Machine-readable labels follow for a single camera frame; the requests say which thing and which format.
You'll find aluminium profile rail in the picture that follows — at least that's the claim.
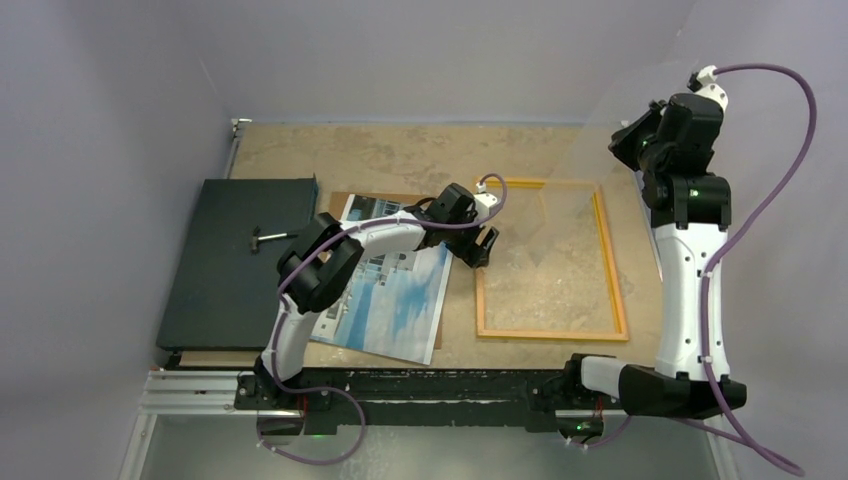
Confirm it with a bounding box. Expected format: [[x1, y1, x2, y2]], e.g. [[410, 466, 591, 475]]
[[142, 371, 623, 417]]

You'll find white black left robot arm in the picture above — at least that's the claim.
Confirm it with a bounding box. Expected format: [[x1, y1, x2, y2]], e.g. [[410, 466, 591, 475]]
[[255, 181, 508, 409]]

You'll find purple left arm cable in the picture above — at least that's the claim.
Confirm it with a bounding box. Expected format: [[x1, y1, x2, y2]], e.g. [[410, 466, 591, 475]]
[[256, 174, 509, 465]]

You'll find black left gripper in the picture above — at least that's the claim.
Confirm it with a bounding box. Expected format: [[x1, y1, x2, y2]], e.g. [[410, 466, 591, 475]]
[[443, 210, 497, 268]]

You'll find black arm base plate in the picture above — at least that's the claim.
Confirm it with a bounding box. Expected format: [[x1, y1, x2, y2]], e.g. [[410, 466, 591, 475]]
[[234, 367, 619, 435]]

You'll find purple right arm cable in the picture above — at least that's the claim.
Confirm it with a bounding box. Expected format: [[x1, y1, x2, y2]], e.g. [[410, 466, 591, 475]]
[[566, 63, 819, 478]]

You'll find small black hammer tool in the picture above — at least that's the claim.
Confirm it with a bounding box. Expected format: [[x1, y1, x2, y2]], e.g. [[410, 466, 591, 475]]
[[249, 226, 300, 255]]

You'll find dark blue flat box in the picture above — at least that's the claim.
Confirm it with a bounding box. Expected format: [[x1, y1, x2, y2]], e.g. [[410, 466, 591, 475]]
[[155, 177, 318, 352]]

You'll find clear acrylic sheet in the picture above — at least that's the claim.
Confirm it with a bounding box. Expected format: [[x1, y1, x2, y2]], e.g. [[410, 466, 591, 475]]
[[504, 86, 673, 266]]

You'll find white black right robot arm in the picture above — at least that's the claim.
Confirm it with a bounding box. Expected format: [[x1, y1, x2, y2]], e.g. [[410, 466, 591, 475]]
[[561, 87, 747, 420]]

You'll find building and sky photo print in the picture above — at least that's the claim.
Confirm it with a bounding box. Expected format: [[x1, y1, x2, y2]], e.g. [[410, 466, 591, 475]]
[[309, 193, 455, 366]]

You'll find wooden picture frame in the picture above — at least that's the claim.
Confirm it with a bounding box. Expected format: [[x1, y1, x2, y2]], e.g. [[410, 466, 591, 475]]
[[475, 177, 630, 343]]

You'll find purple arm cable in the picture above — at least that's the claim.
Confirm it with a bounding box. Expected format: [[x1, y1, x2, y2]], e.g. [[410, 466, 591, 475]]
[[566, 63, 819, 478], [256, 174, 509, 465]]

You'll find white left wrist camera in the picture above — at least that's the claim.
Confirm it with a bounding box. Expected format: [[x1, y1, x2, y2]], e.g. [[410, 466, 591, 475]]
[[473, 183, 500, 218]]

